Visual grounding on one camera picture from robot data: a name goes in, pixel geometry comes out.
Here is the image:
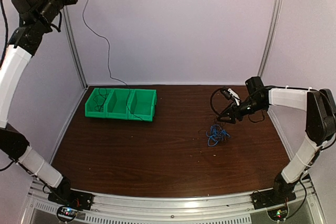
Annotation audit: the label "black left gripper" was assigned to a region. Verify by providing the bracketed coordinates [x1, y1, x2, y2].
[36, 0, 80, 27]

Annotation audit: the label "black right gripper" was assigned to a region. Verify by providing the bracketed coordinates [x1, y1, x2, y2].
[218, 97, 267, 124]

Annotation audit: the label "blue and brown cables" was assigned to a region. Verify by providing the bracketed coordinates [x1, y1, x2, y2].
[198, 121, 232, 147]

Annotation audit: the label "dark blue pulled cable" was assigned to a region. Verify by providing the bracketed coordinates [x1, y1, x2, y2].
[91, 89, 110, 112]

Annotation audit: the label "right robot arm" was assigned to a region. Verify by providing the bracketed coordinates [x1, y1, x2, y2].
[212, 76, 335, 204]

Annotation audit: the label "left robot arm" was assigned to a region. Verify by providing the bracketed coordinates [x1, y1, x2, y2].
[1, 0, 78, 205]

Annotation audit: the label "green plastic bin right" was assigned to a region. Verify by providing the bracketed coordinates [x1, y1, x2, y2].
[128, 89, 157, 122]

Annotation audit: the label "green plastic bin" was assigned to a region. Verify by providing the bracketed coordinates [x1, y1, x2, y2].
[104, 88, 132, 120]
[128, 89, 157, 122]
[85, 88, 112, 118]

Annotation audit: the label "green plastic bin middle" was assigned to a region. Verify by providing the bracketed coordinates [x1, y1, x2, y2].
[104, 88, 132, 120]

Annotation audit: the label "green plastic bin left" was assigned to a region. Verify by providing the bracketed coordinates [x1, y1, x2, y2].
[85, 88, 112, 118]

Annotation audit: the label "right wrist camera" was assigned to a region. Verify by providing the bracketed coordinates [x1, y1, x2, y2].
[220, 87, 241, 105]

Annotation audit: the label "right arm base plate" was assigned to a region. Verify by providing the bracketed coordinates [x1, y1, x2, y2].
[250, 189, 296, 210]

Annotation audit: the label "aluminium front rail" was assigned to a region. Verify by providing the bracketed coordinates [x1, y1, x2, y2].
[19, 178, 327, 223]

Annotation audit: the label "right aluminium frame post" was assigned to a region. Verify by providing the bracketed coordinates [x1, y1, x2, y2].
[257, 0, 283, 78]

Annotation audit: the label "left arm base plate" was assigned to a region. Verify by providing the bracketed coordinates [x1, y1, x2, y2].
[48, 190, 93, 210]

